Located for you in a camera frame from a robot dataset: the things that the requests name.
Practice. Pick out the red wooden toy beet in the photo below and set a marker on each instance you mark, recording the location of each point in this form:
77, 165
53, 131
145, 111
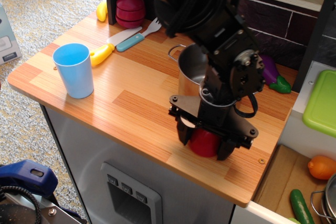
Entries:
130, 13

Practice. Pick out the yellow toy banana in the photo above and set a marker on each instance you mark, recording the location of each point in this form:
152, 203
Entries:
102, 11

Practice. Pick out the green toy cucumber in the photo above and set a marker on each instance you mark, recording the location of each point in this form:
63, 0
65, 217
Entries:
299, 207

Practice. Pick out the stainless steel pot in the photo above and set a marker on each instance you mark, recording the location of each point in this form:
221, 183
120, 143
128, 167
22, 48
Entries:
192, 64

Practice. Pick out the orange toy lemon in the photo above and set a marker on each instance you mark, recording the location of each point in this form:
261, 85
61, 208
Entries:
321, 167

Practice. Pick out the blue clamp tool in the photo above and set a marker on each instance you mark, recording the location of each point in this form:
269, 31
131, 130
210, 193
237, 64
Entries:
36, 178

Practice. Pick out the green plastic lid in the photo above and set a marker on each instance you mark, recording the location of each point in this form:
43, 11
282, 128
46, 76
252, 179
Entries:
320, 110

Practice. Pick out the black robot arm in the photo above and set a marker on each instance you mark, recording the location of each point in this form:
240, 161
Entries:
221, 33

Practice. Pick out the light blue plastic cup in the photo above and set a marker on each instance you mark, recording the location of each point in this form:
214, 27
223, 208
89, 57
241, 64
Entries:
74, 66

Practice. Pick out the cardboard box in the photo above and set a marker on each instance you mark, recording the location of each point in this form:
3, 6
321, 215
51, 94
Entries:
287, 170

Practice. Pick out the purple toy eggplant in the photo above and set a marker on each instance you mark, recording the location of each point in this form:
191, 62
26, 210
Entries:
273, 78

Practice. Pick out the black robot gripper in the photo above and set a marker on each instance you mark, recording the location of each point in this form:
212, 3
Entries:
225, 121

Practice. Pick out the small steel pot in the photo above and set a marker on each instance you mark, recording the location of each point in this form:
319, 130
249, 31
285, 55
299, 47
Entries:
326, 210

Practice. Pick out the grey toy dishwasher panel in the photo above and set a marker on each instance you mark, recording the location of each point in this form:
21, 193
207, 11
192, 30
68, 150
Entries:
132, 201

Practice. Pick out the grey white box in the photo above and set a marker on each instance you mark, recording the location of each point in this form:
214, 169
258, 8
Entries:
9, 47

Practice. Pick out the yellow handled toy knife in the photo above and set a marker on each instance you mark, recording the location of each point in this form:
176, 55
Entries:
97, 56

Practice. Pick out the teal handled toy fork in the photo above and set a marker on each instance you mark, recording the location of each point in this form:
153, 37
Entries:
154, 26

